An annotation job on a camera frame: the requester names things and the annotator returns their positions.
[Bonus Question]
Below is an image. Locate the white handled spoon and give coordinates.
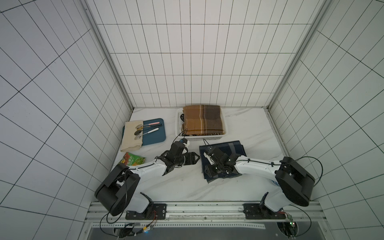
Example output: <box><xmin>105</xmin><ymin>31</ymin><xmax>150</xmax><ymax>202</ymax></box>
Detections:
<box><xmin>135</xmin><ymin>128</ymin><xmax>159</xmax><ymax>140</ymax></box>

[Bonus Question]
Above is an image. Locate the pink handled spoon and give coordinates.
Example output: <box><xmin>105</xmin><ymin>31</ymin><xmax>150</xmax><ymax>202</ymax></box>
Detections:
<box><xmin>136</xmin><ymin>122</ymin><xmax>161</xmax><ymax>130</ymax></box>

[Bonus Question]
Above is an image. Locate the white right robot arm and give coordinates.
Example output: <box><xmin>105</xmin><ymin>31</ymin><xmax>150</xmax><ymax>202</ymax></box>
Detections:
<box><xmin>204</xmin><ymin>147</ymin><xmax>315</xmax><ymax>219</ymax></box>

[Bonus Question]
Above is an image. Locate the green snack packet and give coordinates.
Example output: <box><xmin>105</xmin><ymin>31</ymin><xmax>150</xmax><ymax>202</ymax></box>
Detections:
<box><xmin>120</xmin><ymin>153</ymin><xmax>146</xmax><ymax>166</ymax></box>

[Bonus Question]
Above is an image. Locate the brown plaid scarf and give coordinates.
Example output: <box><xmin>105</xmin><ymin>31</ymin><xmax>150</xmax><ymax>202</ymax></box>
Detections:
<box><xmin>182</xmin><ymin>105</ymin><xmax>226</xmax><ymax>136</ymax></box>

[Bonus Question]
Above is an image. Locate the green handled spoon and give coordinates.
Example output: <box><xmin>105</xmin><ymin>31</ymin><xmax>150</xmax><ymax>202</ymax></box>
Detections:
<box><xmin>134</xmin><ymin>124</ymin><xmax>162</xmax><ymax>136</ymax></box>

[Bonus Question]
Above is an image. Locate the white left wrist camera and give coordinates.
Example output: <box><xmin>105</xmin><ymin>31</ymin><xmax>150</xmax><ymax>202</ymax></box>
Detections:
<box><xmin>179</xmin><ymin>138</ymin><xmax>190</xmax><ymax>147</ymax></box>

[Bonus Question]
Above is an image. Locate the white plastic basket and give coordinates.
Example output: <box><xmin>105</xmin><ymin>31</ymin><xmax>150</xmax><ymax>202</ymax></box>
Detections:
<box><xmin>175</xmin><ymin>108</ymin><xmax>228</xmax><ymax>141</ymax></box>

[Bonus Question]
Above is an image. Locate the navy striped scarf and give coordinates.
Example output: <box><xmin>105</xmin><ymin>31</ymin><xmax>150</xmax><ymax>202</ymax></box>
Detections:
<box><xmin>199</xmin><ymin>141</ymin><xmax>246</xmax><ymax>183</ymax></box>

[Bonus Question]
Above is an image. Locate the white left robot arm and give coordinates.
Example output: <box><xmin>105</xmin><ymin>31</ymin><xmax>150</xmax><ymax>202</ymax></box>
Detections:
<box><xmin>95</xmin><ymin>140</ymin><xmax>200</xmax><ymax>219</ymax></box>

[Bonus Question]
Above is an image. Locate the metal base rail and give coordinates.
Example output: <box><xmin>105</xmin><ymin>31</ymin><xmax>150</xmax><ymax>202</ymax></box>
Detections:
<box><xmin>125</xmin><ymin>201</ymin><xmax>325</xmax><ymax>230</ymax></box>

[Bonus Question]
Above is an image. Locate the teal plastic tray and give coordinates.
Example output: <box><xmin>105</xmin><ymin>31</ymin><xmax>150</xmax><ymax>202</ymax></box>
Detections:
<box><xmin>141</xmin><ymin>118</ymin><xmax>166</xmax><ymax>147</ymax></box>

